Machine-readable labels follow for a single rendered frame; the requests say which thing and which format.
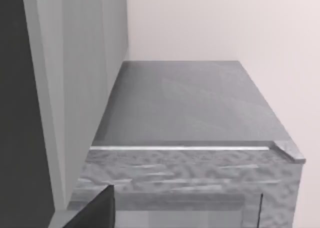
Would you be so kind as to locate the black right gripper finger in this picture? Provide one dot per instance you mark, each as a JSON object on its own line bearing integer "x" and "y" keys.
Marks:
{"x": 100, "y": 213}

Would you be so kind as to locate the grey marbled cabinet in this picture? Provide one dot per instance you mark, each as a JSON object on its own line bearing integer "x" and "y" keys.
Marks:
{"x": 190, "y": 163}

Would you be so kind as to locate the grey cabinet with dark inside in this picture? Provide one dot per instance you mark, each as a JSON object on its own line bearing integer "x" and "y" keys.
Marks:
{"x": 70, "y": 87}

